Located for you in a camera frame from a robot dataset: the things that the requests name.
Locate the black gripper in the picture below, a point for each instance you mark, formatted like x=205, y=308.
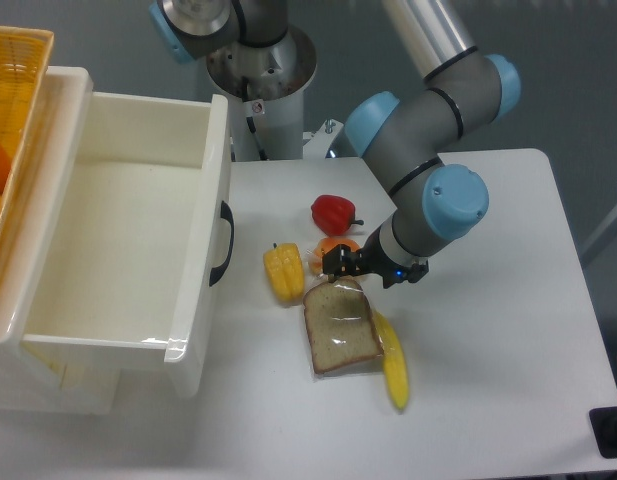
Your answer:
x=341, y=262

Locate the toast slice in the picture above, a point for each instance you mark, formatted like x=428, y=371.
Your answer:
x=341, y=334

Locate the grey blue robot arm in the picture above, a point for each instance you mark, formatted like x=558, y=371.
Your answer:
x=400, y=142

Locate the wrapped orange croissant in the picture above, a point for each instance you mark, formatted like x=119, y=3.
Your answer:
x=324, y=246

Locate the red bell pepper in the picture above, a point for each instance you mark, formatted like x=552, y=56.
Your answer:
x=334, y=215

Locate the yellow bell pepper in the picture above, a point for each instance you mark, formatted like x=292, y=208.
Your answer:
x=284, y=269

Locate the yellow banana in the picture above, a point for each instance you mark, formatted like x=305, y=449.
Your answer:
x=393, y=363

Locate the white plastic drawer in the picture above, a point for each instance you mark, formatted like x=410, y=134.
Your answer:
x=125, y=284

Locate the black device at edge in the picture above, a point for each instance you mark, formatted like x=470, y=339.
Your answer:
x=604, y=423

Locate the white drawer cabinet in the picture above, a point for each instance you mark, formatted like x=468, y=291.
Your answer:
x=29, y=379

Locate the yellow woven basket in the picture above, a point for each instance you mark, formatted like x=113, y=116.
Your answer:
x=24, y=58

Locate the white mounting bracket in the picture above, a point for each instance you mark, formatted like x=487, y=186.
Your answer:
x=320, y=144

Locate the black drawer handle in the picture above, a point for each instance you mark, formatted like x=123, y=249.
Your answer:
x=225, y=245

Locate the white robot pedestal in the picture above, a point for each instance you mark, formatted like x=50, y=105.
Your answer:
x=265, y=91

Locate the white frame at right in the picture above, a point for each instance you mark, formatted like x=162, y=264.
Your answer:
x=601, y=237

